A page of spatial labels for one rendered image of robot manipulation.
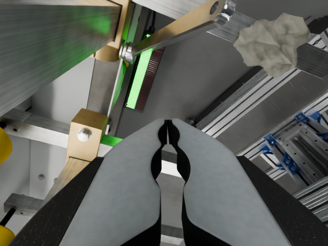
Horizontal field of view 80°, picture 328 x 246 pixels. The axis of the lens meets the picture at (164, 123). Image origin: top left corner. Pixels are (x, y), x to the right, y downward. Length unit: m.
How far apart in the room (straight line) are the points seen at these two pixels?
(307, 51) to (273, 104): 0.84
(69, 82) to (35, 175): 0.37
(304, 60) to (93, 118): 0.31
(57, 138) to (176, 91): 0.91
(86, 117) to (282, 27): 0.30
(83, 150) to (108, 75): 0.17
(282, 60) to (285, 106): 0.91
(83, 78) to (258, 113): 0.87
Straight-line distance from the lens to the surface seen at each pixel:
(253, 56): 0.27
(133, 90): 0.44
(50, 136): 0.38
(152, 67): 0.42
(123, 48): 0.27
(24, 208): 0.58
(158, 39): 0.16
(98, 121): 0.35
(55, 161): 0.73
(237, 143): 1.20
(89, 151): 0.36
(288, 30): 0.28
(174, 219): 2.01
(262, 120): 1.16
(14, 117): 0.40
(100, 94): 0.46
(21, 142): 0.67
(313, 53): 0.31
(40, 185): 0.84
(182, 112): 1.25
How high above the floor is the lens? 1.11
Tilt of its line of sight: 60 degrees down
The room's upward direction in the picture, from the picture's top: 179 degrees clockwise
